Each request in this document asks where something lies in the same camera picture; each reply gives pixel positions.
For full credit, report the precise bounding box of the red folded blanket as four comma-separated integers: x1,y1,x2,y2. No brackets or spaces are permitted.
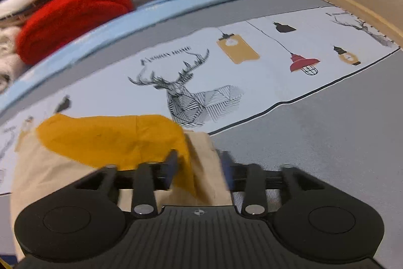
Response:
15,0,135,66

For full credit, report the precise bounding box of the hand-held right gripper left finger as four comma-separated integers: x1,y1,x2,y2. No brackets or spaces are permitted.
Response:
74,149,179,220

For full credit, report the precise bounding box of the beige and yellow hooded jacket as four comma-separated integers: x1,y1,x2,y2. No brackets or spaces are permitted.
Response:
9,114,234,260

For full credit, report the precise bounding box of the wooden bed frame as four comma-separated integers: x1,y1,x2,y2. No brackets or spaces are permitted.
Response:
247,0,403,49

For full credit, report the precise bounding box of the cream folded blanket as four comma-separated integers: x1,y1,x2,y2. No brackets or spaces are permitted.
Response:
0,26,25,95

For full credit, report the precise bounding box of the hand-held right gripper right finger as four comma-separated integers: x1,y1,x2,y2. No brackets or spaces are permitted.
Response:
220,151,320,217

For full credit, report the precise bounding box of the grey printed bed sheet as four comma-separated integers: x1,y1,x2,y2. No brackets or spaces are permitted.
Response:
0,0,403,269

